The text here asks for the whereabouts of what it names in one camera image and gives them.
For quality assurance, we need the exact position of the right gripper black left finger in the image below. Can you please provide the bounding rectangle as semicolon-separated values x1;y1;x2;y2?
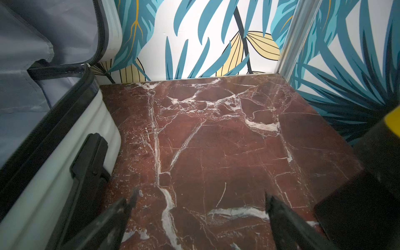
61;187;139;250

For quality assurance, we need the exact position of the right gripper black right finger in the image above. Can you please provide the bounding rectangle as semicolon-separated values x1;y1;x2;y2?
265;193;337;250

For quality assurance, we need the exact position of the white space-print kids suitcase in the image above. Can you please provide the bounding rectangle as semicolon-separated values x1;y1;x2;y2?
1;1;122;250

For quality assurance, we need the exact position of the yellow black plastic toolbox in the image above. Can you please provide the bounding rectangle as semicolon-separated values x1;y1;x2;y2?
314;107;400;250

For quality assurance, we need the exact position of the right aluminium corner post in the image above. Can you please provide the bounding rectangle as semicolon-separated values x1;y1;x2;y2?
276;0;322;82

